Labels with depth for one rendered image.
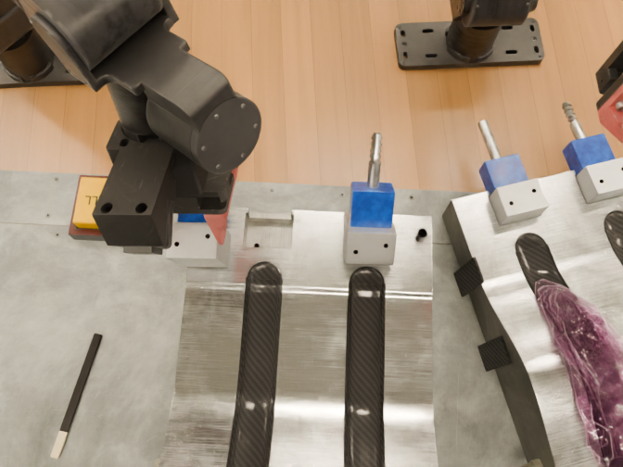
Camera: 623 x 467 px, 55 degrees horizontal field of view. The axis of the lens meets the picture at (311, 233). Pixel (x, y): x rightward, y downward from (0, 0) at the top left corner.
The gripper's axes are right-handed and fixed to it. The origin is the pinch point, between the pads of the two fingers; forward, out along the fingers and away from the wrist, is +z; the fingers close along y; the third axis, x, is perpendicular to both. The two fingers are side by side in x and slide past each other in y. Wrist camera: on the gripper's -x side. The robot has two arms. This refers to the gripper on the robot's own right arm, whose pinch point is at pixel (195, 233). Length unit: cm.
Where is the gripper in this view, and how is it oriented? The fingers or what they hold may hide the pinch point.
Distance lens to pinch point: 59.7
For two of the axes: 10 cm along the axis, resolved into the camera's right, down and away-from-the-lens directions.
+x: 0.7, -7.5, 6.6
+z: 0.6, 6.6, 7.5
